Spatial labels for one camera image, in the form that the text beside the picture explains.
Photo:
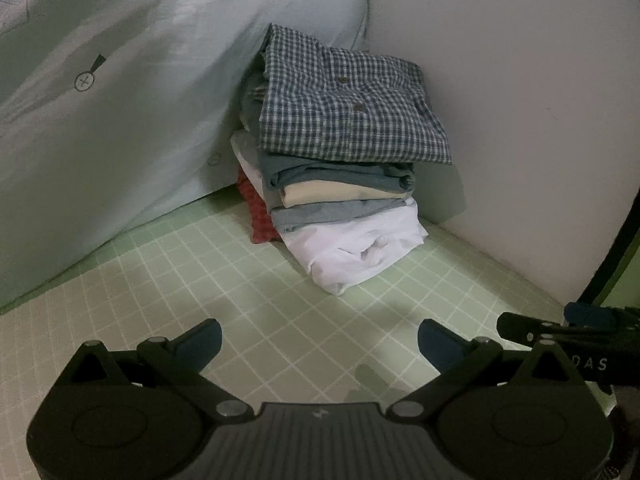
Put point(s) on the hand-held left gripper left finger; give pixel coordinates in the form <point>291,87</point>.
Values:
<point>200,344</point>

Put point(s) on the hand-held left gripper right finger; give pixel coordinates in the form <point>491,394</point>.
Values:
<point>440,344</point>

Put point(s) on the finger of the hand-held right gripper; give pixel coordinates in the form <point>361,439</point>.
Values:
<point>520,326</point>
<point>600,316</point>

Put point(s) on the blue checked shirt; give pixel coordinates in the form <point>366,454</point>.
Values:
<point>340,110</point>

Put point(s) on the stack of folded clothes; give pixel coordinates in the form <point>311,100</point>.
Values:
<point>340,250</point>

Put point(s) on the green grid bed sheet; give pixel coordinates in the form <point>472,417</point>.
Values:
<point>200,285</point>

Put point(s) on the red textured garment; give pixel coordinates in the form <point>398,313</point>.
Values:
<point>260,220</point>

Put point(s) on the grey-blue folded garment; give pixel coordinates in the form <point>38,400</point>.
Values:
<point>320,213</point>

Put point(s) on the cream folded garment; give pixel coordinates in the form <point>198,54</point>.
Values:
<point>325,193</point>

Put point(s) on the teal folded garment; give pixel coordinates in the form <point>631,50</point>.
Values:
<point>320,172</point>

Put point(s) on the carrot print quilt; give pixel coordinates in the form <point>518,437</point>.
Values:
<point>125,135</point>

